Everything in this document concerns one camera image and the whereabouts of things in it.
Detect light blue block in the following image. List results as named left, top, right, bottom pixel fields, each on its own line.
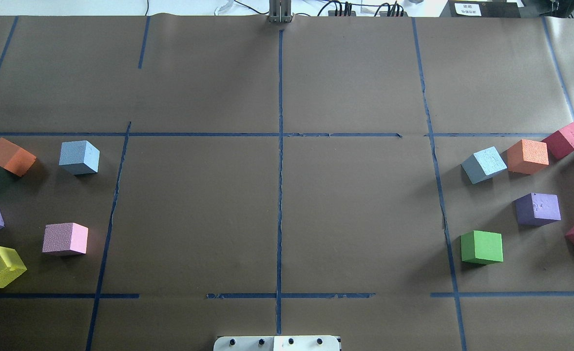
left=59, top=140, right=100, bottom=175
left=461, top=146, right=508, bottom=184

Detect green block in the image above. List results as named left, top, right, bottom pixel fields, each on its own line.
left=460, top=230, right=504, bottom=265

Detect pink block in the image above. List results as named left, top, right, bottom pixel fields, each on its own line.
left=41, top=223, right=89, bottom=256

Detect black box with label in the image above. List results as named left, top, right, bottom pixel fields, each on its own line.
left=439, top=0, right=521, bottom=18

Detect orange block right side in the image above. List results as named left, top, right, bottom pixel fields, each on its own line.
left=507, top=138, right=550, bottom=175

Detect orange block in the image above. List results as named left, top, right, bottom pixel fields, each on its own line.
left=507, top=138, right=550, bottom=175
left=0, top=137, right=36, bottom=177

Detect purple block right side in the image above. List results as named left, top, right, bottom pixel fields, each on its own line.
left=514, top=193, right=561, bottom=226

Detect orange block left side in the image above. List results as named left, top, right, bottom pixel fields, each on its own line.
left=0, top=137, right=36, bottom=177

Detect red block far right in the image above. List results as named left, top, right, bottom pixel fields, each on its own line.
left=542, top=122, right=574, bottom=160

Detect aluminium frame post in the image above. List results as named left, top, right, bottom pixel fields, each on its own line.
left=268, top=0, right=293, bottom=24

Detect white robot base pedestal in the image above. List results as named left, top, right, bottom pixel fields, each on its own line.
left=213, top=335, right=342, bottom=351

